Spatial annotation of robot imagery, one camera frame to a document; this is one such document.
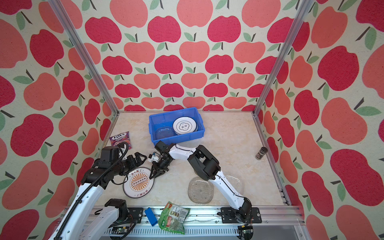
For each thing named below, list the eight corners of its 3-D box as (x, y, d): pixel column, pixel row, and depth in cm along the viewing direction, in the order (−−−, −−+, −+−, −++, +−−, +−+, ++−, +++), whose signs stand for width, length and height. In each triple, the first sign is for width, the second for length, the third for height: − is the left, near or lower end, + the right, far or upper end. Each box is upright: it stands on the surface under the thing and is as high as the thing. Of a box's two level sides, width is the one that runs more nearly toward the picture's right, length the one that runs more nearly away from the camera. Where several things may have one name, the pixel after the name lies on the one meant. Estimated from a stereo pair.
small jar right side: (256, 161, 96) (262, 152, 88) (254, 155, 99) (260, 146, 91) (262, 161, 96) (268, 152, 88) (260, 155, 99) (266, 146, 91)
